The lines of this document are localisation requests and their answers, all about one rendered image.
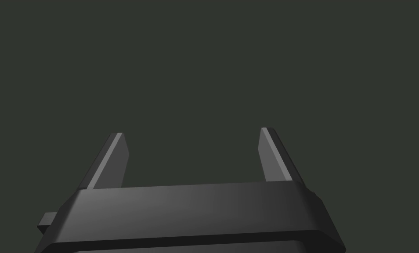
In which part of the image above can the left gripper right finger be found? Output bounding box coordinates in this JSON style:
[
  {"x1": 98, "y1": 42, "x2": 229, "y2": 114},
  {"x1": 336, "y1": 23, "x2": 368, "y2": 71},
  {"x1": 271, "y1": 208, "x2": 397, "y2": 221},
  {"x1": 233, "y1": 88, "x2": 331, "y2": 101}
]
[{"x1": 257, "y1": 127, "x2": 306, "y2": 186}]

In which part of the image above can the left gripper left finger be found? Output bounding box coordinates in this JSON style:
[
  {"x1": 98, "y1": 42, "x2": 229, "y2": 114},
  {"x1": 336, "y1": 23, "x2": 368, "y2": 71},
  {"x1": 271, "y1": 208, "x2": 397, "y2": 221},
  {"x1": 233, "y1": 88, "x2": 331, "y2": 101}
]
[{"x1": 77, "y1": 132, "x2": 130, "y2": 190}]

